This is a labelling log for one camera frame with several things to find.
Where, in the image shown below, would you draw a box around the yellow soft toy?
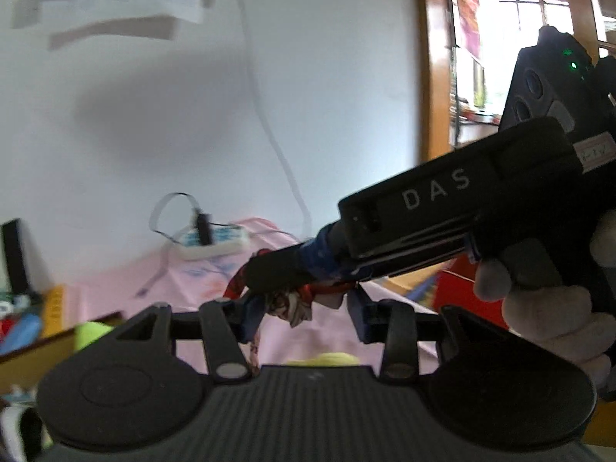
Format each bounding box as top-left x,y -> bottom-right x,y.
283,353 -> 361,367

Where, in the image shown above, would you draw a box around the white power strip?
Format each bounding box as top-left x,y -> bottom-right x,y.
174,224 -> 252,261

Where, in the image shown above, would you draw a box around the white wall cable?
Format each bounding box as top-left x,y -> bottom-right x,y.
235,0 -> 315,239

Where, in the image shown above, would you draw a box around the black charger cable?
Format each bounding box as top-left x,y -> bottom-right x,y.
148,191 -> 203,247

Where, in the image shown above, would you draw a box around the wooden door frame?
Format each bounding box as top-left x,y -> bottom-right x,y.
413,0 -> 457,163

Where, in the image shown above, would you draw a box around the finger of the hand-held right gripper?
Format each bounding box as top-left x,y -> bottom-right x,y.
245,223 -> 361,295

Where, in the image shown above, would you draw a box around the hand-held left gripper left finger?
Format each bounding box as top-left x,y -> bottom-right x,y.
115,298 -> 254,386

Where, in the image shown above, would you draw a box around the black charger plug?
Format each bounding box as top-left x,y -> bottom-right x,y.
194,208 -> 216,247

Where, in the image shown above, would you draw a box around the brown cardboard box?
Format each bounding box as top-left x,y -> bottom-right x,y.
0,312 -> 127,398

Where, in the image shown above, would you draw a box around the red box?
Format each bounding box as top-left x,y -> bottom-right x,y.
432,254 -> 507,319

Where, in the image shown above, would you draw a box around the white wall papers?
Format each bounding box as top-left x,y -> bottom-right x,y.
10,0 -> 233,53

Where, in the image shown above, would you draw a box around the red patterned ribbon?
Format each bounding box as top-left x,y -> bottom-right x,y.
223,248 -> 348,372

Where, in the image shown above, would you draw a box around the pink printed bed sheet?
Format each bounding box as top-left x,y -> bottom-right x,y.
72,216 -> 446,377

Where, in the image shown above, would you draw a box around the black flat rectangular stand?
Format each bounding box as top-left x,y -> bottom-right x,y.
0,218 -> 33,295

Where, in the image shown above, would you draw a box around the person's right hand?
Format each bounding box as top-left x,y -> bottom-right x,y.
473,212 -> 616,401

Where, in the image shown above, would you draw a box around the blue soft item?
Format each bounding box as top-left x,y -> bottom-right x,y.
0,312 -> 43,354

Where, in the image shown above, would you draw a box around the window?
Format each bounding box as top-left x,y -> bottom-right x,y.
450,0 -> 616,147

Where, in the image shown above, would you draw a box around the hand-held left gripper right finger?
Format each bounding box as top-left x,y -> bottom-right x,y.
346,283 -> 484,382

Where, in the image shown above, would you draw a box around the yellow book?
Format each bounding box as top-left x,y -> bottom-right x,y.
40,285 -> 67,338

